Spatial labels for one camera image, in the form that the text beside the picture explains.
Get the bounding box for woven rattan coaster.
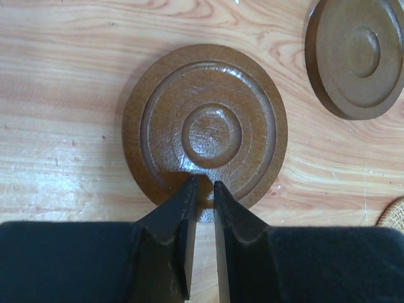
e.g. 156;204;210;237
376;197;404;232

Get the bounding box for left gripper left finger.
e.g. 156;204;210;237
126;175;199;302

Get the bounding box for brown wooden coaster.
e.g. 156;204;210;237
122;44;288;223
304;1;403;120

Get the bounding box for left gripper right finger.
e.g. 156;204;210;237
214;181;281;302

